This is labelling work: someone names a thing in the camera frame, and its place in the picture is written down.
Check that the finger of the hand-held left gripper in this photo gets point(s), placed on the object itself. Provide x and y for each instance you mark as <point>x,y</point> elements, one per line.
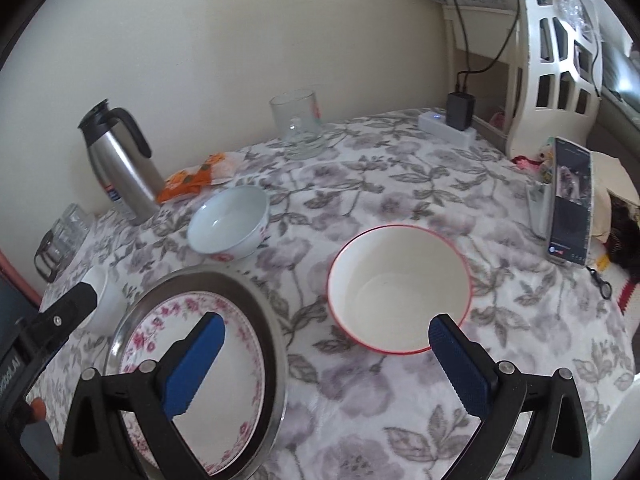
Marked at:
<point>65,312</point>

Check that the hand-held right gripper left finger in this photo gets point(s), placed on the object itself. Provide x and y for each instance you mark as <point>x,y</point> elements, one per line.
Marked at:
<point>195,365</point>

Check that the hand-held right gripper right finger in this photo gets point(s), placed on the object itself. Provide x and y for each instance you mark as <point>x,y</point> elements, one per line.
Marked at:
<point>457,365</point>

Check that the white square bowl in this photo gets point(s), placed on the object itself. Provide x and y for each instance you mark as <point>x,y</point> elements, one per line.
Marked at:
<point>110,305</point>

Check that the pink floral round plate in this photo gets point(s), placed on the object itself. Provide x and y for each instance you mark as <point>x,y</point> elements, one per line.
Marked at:
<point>237,410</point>

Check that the stainless steel basin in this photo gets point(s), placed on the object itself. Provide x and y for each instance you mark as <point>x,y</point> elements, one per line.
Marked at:
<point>272,345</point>

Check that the strawberry print bowl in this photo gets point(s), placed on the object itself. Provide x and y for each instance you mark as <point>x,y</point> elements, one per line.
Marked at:
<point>395,285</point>

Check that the pale blue bowl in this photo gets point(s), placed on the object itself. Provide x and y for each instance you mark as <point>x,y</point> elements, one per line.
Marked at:
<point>225,220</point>

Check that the person's left hand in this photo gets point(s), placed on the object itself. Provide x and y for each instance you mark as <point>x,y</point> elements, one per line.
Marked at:
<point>38,409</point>

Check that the dark blue cabinet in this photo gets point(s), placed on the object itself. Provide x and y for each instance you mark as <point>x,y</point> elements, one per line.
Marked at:
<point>12,305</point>

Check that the pink board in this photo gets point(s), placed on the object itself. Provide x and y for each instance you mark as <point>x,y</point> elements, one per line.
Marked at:
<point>15,275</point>

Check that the stainless steel thermos jug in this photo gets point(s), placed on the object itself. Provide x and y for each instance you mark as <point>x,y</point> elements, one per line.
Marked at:
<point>120,170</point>

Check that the small black scissors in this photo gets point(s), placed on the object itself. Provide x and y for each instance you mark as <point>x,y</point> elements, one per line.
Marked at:
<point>602,285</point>

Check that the grey floral tablecloth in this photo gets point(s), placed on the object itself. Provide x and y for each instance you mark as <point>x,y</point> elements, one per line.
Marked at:
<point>400,185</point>

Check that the smartphone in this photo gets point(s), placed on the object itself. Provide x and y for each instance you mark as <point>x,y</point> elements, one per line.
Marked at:
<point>570,210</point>

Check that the orange and white snack packet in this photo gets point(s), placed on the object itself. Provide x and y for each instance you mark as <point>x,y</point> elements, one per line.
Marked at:
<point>231,165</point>

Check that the black cloth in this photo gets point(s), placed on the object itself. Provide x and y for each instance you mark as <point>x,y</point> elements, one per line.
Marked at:
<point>625,240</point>

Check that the small pink toy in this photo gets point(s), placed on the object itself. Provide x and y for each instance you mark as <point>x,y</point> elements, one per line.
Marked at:
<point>525,162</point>

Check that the cream bag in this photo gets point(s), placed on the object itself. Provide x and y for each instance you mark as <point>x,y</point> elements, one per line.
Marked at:
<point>605,175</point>

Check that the white power strip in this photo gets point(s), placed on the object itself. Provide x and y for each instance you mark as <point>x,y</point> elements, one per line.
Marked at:
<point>434,122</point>

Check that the black power adapter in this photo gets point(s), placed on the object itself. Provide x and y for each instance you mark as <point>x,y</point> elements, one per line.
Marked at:
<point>460,110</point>

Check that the clear glass mug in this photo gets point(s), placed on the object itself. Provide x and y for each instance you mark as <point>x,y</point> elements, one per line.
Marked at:
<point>297,125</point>

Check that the white lattice chair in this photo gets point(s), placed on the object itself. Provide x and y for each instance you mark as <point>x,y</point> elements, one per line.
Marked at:
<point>520,85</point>

